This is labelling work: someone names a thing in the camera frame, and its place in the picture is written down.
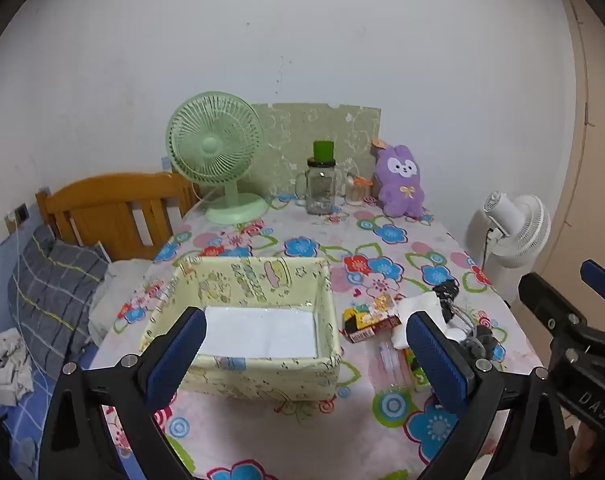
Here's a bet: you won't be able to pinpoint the wall socket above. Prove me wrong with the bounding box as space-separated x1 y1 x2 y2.
5 203 30 233

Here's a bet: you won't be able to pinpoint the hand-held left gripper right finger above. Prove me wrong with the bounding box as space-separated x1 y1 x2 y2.
406 311 570 480

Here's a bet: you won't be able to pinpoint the white tissue roll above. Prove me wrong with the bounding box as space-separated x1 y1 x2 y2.
392 292 465 348

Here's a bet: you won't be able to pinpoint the purple plush toy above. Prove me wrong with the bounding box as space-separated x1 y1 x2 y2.
372 141 425 218

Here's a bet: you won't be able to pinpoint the yellow cartoon fabric storage box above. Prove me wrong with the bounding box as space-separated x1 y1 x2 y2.
140 256 342 402

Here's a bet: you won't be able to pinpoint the white standing fan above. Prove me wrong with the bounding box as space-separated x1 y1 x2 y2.
465 191 552 281

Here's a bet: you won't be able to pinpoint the cotton swab jar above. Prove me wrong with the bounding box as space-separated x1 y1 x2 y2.
345 172 372 207

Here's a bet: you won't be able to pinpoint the black plastic bag roll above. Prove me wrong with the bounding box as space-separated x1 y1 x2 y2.
432 281 460 306

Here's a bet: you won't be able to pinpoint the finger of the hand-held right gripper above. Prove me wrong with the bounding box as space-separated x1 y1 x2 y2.
518 272 590 347
581 259 605 309

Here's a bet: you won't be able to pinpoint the clear zip bags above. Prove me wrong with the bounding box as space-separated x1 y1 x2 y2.
372 337 418 391

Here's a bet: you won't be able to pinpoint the floral tablecloth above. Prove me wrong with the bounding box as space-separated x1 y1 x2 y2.
90 195 543 480

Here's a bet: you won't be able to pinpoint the metal wire piece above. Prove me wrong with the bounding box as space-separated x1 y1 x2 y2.
439 297 478 331

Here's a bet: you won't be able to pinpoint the grey hair tie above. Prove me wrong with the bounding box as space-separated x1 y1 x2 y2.
459 324 498 358

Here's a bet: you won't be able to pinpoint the wooden bed headboard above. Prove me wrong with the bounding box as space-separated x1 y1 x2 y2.
36 171 200 261

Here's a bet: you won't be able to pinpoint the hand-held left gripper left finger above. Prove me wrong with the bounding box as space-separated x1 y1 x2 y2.
40 306 208 480

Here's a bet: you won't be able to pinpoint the white bedding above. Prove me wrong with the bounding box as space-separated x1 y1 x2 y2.
89 259 153 347

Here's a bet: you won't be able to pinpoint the green desk fan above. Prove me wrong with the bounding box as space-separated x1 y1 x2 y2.
165 91 269 224

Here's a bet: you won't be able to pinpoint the glass jar with green cap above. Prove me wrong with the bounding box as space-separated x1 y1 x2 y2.
305 141 344 216

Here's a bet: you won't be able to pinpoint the blue bed sheet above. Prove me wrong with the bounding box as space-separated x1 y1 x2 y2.
0 240 133 480

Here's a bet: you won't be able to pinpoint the grey plaid pillow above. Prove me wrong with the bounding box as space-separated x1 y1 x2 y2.
7 225 110 376

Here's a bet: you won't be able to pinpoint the beige door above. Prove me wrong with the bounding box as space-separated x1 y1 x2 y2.
552 0 605 281

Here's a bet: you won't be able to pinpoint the green patterned board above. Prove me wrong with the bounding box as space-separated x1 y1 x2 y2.
251 102 383 201

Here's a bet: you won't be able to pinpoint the cartoon print packet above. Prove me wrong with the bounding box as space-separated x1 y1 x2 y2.
343 295 402 344

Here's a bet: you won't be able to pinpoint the crumpled grey white cloth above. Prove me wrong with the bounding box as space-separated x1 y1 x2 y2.
0 329 34 406

